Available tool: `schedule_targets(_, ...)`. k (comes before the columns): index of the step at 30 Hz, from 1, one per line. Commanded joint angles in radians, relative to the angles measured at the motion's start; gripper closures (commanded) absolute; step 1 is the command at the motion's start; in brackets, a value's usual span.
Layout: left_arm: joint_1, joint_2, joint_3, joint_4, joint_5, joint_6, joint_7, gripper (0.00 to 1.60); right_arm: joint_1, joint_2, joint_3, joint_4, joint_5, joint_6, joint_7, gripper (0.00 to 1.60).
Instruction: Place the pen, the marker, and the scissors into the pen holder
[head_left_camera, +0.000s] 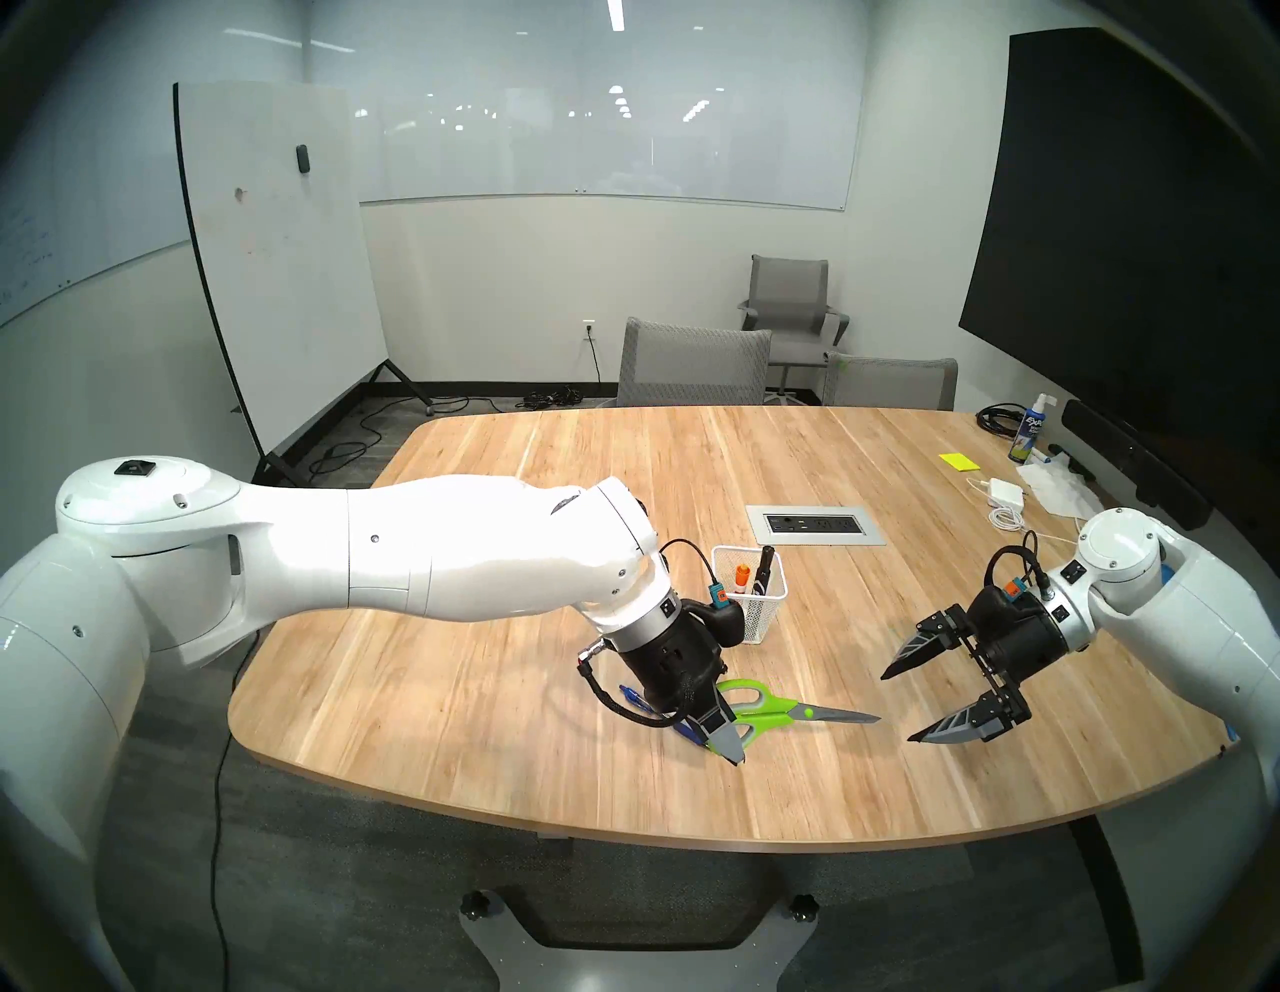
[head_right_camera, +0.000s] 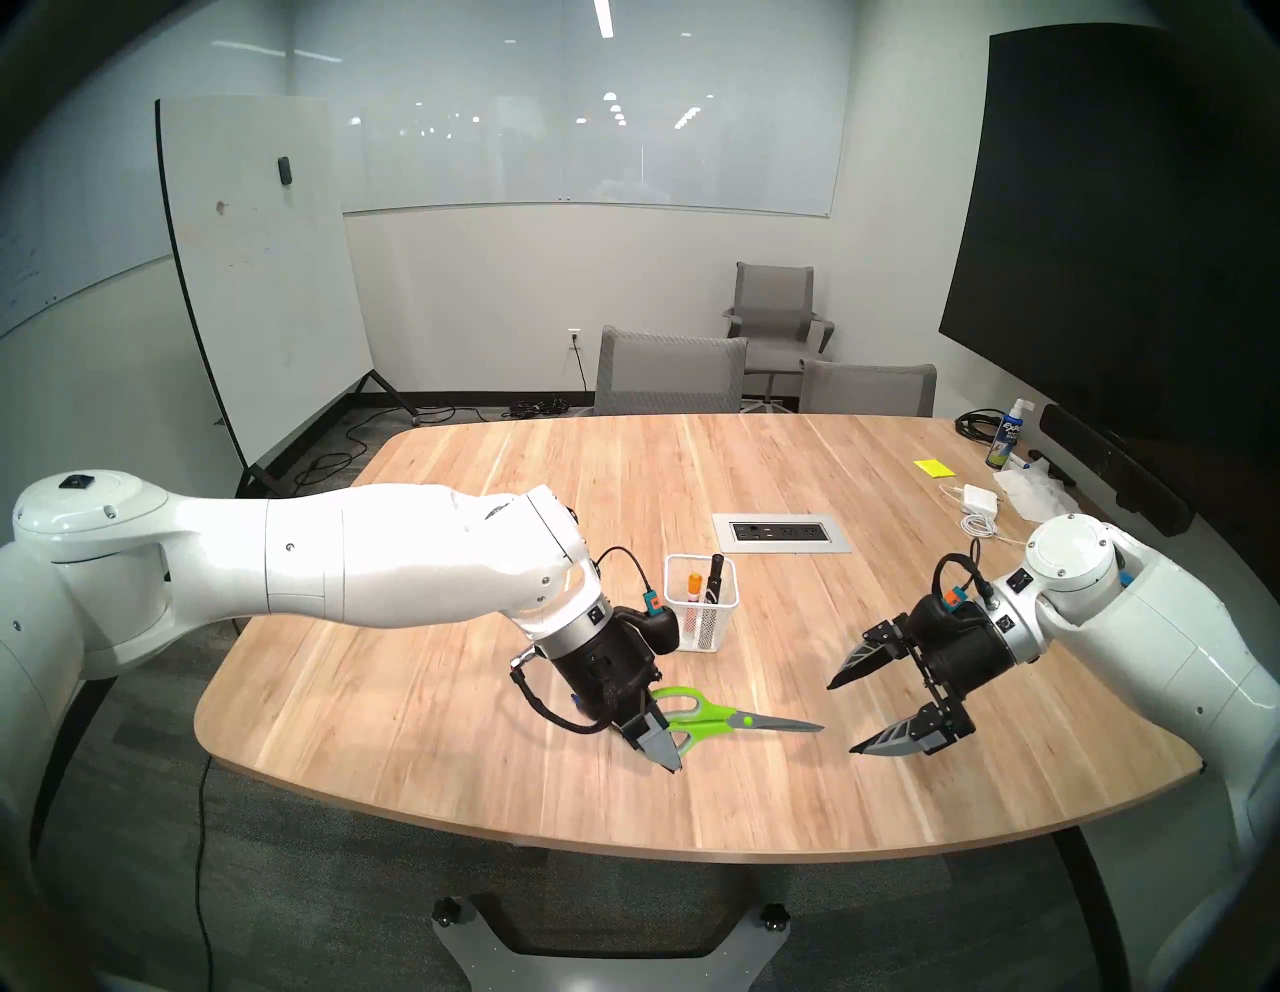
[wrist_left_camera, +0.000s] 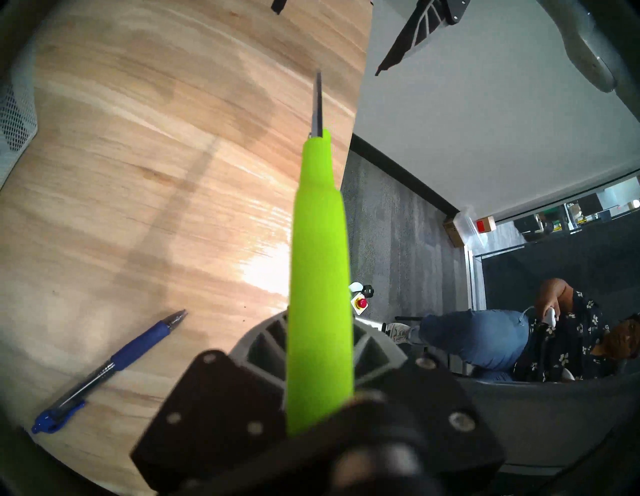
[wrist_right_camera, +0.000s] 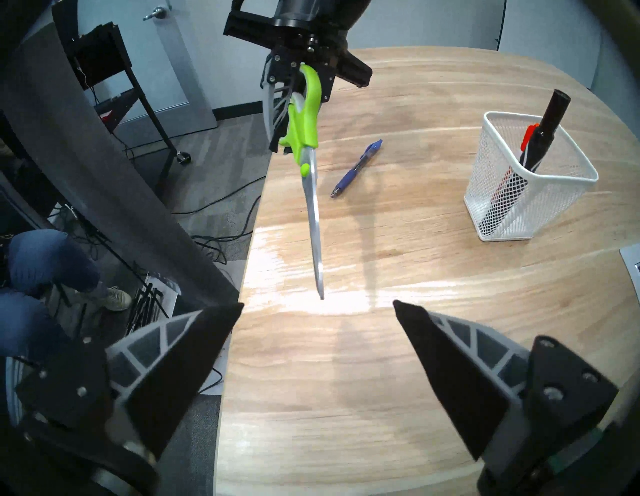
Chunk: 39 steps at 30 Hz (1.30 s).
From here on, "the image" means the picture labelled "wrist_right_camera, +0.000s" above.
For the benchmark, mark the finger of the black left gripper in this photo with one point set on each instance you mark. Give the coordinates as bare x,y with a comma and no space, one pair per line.
326,82
275,100

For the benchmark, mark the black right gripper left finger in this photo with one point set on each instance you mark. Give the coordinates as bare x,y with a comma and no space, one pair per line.
175,370

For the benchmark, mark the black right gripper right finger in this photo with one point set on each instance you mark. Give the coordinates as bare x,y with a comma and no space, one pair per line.
460,380

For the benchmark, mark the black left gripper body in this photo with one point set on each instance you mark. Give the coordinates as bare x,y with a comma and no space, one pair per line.
310,30

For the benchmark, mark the white mesh pen holder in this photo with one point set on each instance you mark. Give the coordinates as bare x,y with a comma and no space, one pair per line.
550,200

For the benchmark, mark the orange white dry-erase marker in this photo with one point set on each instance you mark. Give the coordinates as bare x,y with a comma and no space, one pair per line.
527,137

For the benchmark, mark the black permanent marker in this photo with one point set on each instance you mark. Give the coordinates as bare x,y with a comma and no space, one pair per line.
552,115

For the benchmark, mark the blue ballpoint pen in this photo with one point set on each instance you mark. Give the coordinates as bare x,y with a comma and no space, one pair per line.
356,169

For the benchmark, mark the grey metal control box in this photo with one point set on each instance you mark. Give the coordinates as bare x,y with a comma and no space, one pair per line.
165,300

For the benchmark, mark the tan work shoe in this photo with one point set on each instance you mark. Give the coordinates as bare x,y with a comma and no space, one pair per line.
117,299

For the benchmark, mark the person legs blue jeans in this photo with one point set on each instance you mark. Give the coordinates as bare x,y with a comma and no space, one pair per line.
45,260

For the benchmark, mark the grey table power outlet panel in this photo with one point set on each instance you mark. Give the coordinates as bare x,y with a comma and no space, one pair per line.
634,270

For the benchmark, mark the rolling whiteboard on stand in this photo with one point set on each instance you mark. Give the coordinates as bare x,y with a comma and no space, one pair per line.
545,30

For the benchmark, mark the black wheeled stand frame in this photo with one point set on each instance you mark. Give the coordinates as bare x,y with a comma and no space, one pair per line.
150,115

